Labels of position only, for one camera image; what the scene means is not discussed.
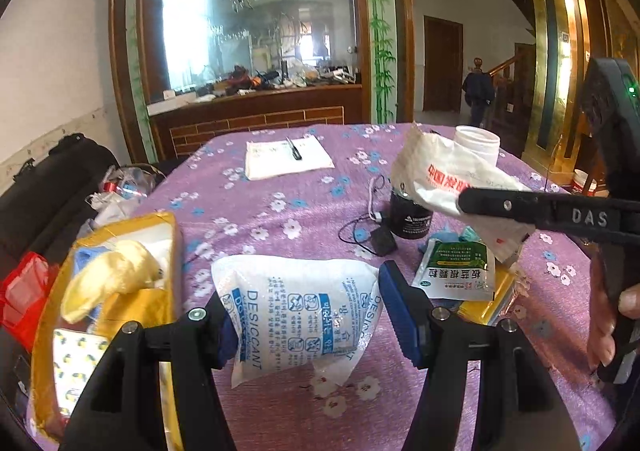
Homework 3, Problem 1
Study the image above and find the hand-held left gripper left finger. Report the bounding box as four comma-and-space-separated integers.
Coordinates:
60, 291, 241, 451

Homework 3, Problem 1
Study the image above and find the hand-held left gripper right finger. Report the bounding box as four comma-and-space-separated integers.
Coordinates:
378, 260, 576, 451

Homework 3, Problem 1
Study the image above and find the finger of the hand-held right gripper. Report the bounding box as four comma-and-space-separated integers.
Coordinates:
457, 183, 640, 252

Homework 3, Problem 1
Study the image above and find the green white medicine sachet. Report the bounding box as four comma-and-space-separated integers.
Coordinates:
411, 238, 496, 302

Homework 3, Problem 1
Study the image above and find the white desiccant bag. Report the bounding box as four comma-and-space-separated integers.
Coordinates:
211, 255, 385, 388

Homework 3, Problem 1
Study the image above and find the white plastic bag red print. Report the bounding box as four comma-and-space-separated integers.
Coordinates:
390, 123, 536, 264

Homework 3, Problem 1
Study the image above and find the yellow storage basket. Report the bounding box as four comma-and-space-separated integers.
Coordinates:
30, 212, 186, 451

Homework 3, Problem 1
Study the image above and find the white fluffy cloth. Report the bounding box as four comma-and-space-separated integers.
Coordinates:
145, 238, 177, 289

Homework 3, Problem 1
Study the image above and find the yellow cloth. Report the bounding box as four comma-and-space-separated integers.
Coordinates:
60, 240, 163, 324

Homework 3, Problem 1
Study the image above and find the person's right hand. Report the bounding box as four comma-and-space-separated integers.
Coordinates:
587, 246, 640, 367

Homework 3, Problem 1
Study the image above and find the white bucket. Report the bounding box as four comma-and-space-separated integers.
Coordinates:
570, 168, 598, 196

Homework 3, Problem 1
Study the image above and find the black power adapter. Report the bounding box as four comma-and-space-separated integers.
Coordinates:
369, 227, 399, 256

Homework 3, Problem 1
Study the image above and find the white plastic jar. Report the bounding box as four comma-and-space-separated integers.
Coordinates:
454, 125, 501, 168

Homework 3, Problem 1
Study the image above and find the yellow packet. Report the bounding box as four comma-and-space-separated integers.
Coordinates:
457, 261, 521, 327

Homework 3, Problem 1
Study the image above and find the black can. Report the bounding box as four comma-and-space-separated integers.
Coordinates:
390, 183, 435, 239

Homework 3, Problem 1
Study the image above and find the golden wooden partition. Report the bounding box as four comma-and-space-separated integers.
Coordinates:
520, 0, 601, 176

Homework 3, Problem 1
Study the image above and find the wooden stair railing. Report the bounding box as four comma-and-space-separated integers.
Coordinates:
487, 43, 538, 132

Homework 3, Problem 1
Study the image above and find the purple floral tablecloth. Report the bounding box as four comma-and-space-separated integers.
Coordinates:
120, 123, 621, 451

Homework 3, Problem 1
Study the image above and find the patterned tissue pack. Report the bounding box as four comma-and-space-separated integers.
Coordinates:
52, 328, 111, 419

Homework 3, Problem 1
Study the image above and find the blue cloth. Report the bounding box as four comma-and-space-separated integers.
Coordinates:
74, 246, 108, 282

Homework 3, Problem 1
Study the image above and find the brown wooden door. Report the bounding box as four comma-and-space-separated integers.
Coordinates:
422, 16, 465, 114

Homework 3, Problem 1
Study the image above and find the white paper sheet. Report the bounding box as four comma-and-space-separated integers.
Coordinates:
245, 136, 336, 180

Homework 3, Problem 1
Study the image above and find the clear plastic bag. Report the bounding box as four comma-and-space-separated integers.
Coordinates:
85, 163, 166, 227

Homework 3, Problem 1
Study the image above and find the wooden counter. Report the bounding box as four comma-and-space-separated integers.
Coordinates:
147, 83, 363, 159

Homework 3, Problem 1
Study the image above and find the black leather sofa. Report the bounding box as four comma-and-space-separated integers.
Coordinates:
0, 133, 166, 432

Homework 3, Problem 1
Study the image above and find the wood framed glass partition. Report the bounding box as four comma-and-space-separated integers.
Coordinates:
109, 0, 416, 162

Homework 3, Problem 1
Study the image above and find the black cable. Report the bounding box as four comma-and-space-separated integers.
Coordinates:
338, 173, 396, 262

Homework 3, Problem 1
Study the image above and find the white cable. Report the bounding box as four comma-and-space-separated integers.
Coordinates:
367, 176, 386, 222

